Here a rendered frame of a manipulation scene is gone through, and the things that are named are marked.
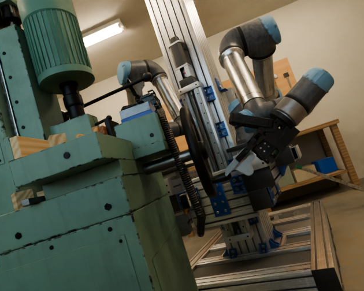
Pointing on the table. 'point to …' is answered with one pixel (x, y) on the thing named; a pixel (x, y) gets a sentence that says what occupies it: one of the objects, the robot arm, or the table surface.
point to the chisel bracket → (75, 126)
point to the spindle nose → (72, 99)
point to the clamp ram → (110, 127)
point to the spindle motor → (55, 44)
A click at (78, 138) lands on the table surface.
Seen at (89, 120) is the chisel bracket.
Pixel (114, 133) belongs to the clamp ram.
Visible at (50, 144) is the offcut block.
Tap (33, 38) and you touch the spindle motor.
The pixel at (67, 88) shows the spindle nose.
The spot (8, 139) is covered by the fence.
